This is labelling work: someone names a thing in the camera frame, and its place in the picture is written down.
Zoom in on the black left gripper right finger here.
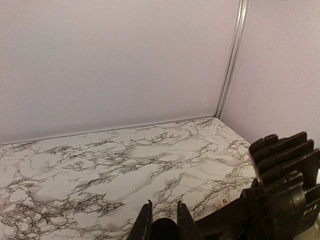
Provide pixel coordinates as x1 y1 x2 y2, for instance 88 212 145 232
177 201 203 240

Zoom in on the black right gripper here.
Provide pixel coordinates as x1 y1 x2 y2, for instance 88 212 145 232
195 131 320 240

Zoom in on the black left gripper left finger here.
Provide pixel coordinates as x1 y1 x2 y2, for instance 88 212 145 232
127 200 153 240

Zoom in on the black nail polish cap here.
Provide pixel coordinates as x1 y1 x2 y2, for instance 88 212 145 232
150 218 180 240

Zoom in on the right aluminium corner post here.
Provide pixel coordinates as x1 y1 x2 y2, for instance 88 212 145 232
213 0 249 119

